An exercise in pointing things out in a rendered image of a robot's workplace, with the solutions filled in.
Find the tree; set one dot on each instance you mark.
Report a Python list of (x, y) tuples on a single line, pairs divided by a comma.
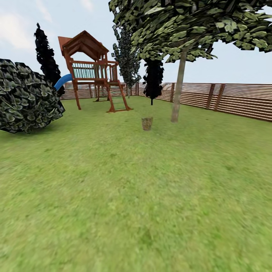
[(128, 65), (153, 79), (187, 29), (45, 56)]

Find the wicker basket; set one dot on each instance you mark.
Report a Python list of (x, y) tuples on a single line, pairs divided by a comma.
[(147, 123)]

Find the bush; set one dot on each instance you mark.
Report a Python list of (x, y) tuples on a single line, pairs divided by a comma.
[(28, 100)]

